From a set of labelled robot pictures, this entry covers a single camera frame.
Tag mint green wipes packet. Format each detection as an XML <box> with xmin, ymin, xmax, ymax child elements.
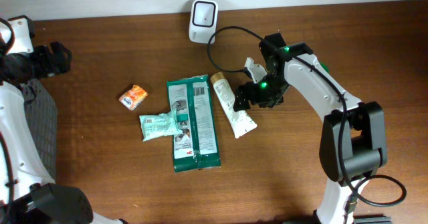
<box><xmin>139</xmin><ymin>110</ymin><xmax>182</xmax><ymax>142</ymax></box>

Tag white cosmetic tube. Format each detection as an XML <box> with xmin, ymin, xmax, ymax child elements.
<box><xmin>210</xmin><ymin>72</ymin><xmax>257</xmax><ymax>138</ymax></box>

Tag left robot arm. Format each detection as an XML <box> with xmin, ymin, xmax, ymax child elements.
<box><xmin>1</xmin><ymin>15</ymin><xmax>112</xmax><ymax>223</ymax></box>

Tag black right camera cable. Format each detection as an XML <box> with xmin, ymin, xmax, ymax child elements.
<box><xmin>206</xmin><ymin>25</ymin><xmax>408</xmax><ymax>207</ymax></box>

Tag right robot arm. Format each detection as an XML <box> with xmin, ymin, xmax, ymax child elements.
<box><xmin>233</xmin><ymin>33</ymin><xmax>392</xmax><ymax>223</ymax></box>

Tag green lid glass jar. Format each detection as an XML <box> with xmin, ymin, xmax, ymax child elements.
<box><xmin>319</xmin><ymin>62</ymin><xmax>330</xmax><ymax>73</ymax></box>

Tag orange tissue packet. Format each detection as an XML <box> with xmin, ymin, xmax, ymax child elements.
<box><xmin>118</xmin><ymin>85</ymin><xmax>148</xmax><ymax>111</ymax></box>

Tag green white long package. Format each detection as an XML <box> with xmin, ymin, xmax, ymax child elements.
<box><xmin>167</xmin><ymin>75</ymin><xmax>221</xmax><ymax>173</ymax></box>

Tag grey plastic mesh basket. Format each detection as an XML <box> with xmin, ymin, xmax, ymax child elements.
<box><xmin>23</xmin><ymin>80</ymin><xmax>58</xmax><ymax>179</ymax></box>

